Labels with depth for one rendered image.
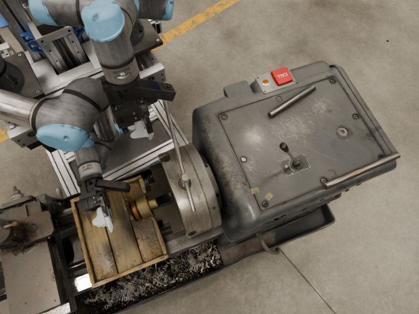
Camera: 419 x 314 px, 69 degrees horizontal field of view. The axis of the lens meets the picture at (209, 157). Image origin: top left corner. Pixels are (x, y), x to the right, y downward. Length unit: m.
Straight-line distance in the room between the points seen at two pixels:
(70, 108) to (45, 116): 0.07
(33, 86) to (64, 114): 0.44
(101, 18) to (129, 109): 0.21
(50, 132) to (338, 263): 1.99
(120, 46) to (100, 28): 0.05
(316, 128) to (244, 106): 0.25
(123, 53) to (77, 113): 0.29
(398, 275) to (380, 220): 0.38
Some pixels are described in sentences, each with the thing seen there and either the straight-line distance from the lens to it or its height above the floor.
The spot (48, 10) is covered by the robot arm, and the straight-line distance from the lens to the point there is 0.78.
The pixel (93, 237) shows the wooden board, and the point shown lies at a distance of 1.33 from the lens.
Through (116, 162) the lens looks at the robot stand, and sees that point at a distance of 2.13.
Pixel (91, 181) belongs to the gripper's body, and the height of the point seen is 1.09.
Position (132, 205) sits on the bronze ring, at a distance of 1.08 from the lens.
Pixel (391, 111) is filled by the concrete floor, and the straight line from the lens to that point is 2.99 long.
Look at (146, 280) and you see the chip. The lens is 1.59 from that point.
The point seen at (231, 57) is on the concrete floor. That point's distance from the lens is 2.80.
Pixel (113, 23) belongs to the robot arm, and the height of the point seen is 1.71.
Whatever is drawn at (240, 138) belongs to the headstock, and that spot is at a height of 1.25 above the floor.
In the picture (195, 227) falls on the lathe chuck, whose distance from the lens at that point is 1.01.
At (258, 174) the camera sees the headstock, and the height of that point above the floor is 1.26.
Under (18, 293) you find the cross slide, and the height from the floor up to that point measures 0.97.
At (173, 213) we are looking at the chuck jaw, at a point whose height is 1.11.
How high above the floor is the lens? 2.15
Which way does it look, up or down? 69 degrees down
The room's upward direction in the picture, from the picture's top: 8 degrees clockwise
